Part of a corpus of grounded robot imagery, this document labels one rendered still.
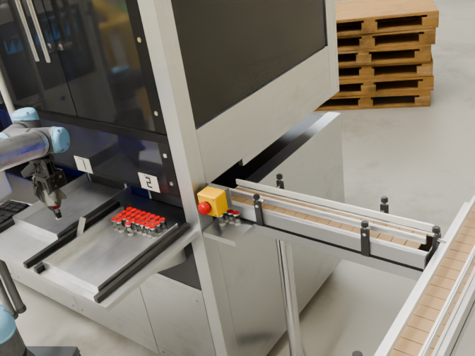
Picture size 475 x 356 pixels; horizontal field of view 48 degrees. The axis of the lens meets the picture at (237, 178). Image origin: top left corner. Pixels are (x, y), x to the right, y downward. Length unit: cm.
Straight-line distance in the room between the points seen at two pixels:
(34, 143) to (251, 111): 72
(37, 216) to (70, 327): 98
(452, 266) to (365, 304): 128
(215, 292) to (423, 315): 82
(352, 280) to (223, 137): 135
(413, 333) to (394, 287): 152
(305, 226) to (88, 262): 68
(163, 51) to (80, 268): 71
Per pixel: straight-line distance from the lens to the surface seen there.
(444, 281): 141
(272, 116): 195
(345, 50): 458
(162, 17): 148
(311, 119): 245
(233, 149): 178
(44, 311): 310
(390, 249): 150
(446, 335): 127
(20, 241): 197
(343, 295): 274
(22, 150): 149
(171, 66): 151
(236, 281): 198
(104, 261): 171
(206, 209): 160
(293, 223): 162
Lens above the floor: 184
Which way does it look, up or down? 29 degrees down
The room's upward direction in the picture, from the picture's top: 9 degrees counter-clockwise
